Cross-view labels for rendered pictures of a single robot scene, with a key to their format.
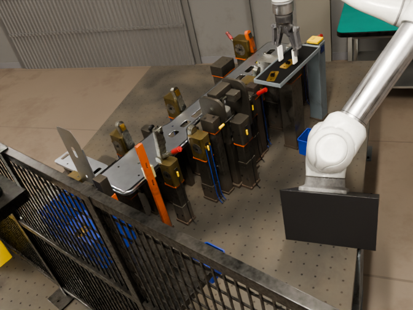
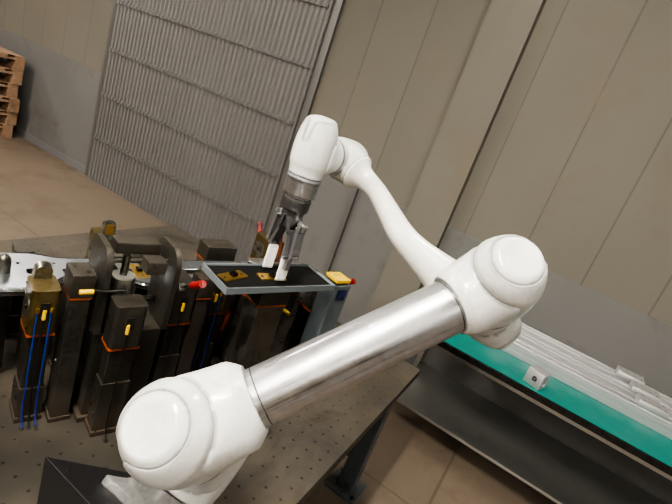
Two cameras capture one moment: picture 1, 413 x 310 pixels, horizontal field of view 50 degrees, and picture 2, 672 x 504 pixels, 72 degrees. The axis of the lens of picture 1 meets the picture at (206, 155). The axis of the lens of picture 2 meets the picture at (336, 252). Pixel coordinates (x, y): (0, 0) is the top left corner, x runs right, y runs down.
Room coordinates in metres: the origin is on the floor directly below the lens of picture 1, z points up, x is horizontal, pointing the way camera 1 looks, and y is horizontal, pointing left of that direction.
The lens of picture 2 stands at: (0.59, -0.53, 1.67)
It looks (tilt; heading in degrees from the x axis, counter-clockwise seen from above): 17 degrees down; 356
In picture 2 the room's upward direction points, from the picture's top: 20 degrees clockwise
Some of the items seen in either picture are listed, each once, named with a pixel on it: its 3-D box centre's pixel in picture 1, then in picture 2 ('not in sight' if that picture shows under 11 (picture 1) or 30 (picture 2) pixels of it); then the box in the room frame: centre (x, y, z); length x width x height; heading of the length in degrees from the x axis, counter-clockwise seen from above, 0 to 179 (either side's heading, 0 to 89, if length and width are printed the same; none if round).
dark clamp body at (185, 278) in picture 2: (250, 128); (168, 340); (1.76, -0.24, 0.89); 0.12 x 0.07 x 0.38; 43
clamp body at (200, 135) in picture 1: (208, 168); (35, 354); (1.55, 0.00, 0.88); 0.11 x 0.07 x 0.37; 43
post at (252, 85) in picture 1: (257, 120); (189, 335); (1.80, -0.28, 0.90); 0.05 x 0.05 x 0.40; 43
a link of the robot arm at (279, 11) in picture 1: (283, 5); (301, 186); (1.80, -0.46, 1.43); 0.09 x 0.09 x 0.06
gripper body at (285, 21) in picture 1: (284, 22); (293, 211); (1.80, -0.46, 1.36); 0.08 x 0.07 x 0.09; 38
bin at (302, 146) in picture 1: (311, 143); not in sight; (1.71, -0.52, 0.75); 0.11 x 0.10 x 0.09; 133
